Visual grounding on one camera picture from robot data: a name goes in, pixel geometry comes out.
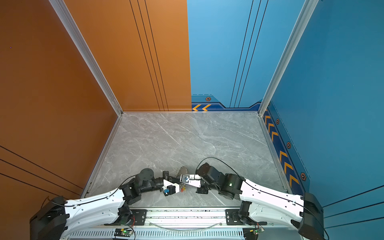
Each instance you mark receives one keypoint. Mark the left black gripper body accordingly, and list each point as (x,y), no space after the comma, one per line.
(165,176)

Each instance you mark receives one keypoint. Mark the left green circuit board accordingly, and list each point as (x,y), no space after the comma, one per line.
(124,234)

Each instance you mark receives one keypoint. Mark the white slotted cable duct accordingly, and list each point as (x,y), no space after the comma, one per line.
(160,234)

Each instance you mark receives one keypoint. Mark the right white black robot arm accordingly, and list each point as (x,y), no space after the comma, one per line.
(302,213)

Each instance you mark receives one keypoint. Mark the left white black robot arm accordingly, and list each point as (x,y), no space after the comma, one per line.
(59,217)

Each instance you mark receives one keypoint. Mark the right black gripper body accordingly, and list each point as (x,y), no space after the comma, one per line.
(204,187)

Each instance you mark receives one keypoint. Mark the green circuit board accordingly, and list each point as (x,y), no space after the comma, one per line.
(124,234)
(252,233)

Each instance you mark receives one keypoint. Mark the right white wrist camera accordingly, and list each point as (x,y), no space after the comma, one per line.
(192,180)

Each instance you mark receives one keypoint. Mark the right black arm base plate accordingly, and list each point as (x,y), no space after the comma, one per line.
(233,218)

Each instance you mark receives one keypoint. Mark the right green circuit board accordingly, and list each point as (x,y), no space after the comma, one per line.
(252,233)

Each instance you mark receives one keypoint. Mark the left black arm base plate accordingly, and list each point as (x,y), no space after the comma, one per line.
(134,218)

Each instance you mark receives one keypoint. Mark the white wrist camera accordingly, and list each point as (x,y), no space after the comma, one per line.
(170,188)
(192,180)

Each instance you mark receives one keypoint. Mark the aluminium front rail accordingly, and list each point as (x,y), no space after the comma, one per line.
(201,217)

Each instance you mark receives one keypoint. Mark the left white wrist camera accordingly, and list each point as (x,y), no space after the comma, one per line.
(170,188)

